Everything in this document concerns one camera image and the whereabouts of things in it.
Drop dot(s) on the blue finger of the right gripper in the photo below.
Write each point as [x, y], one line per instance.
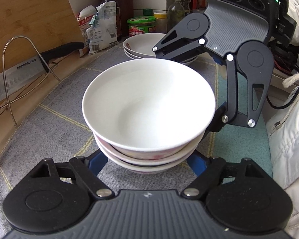
[217, 124]

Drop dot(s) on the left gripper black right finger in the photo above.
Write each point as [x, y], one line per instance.
[198, 162]

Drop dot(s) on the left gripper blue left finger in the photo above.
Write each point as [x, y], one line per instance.
[96, 161]

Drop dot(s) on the white floral bowl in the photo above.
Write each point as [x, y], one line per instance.
[148, 169]
[148, 158]

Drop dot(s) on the large white bowl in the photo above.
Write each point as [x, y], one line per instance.
[151, 106]

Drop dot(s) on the stack of white plates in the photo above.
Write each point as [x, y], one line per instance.
[140, 46]

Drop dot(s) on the steel kitchen knife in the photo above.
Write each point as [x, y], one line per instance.
[49, 55]

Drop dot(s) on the teal towel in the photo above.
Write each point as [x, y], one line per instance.
[233, 143]

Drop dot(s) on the clear glass bottle red cap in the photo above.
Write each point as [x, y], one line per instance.
[175, 14]

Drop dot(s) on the white jacket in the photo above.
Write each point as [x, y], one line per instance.
[283, 133]

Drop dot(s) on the yellow lidded jar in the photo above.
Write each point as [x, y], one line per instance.
[161, 22]

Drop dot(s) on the green lidded tin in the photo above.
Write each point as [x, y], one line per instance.
[141, 25]

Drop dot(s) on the plastic food bag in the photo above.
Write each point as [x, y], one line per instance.
[98, 26]

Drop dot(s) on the bamboo cutting board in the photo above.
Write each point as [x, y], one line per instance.
[29, 25]

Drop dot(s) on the metal wire rack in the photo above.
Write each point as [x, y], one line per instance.
[23, 77]

